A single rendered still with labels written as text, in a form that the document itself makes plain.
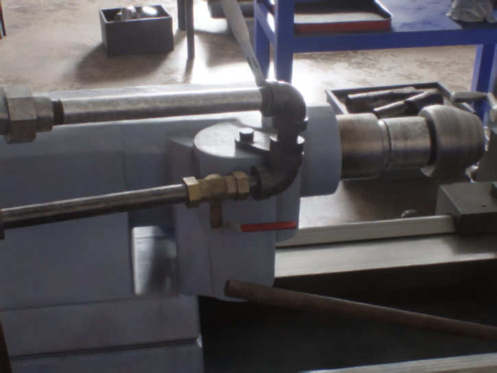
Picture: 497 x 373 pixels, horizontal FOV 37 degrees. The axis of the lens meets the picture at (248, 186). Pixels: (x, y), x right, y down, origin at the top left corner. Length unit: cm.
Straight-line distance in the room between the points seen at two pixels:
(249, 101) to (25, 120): 20
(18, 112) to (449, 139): 51
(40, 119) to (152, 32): 402
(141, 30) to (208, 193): 392
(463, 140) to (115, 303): 44
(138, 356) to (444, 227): 61
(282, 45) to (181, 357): 197
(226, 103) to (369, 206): 232
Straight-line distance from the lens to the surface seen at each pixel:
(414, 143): 91
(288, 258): 115
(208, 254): 80
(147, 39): 462
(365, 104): 318
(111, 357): 84
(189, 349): 84
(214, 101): 67
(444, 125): 91
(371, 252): 118
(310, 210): 292
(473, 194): 130
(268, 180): 72
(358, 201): 300
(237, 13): 81
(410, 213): 161
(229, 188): 71
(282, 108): 69
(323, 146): 85
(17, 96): 61
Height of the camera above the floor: 149
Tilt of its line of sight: 29 degrees down
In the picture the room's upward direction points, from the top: straight up
